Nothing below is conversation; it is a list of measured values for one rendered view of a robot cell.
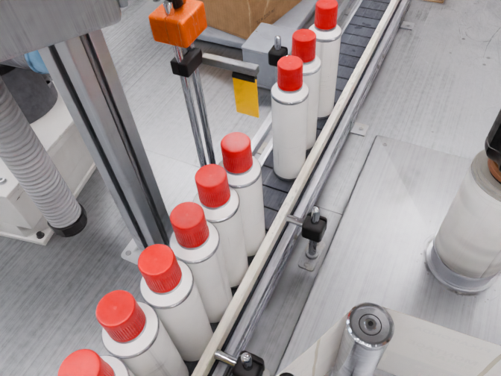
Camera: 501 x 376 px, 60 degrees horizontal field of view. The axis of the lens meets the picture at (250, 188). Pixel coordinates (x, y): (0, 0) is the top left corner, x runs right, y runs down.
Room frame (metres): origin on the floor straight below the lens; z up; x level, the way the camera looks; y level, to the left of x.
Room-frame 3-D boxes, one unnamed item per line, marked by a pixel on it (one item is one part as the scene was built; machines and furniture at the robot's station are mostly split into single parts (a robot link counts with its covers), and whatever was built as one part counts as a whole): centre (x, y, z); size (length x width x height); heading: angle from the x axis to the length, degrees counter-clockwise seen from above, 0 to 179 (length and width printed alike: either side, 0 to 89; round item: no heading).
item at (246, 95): (0.40, -0.01, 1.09); 0.03 x 0.01 x 0.06; 60
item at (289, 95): (0.47, -0.07, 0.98); 0.05 x 0.05 x 0.20
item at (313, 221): (0.34, -0.08, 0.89); 0.03 x 0.03 x 0.12; 60
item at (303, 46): (0.53, -0.09, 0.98); 0.05 x 0.05 x 0.20
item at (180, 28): (0.41, 0.03, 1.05); 0.10 x 0.04 x 0.33; 60
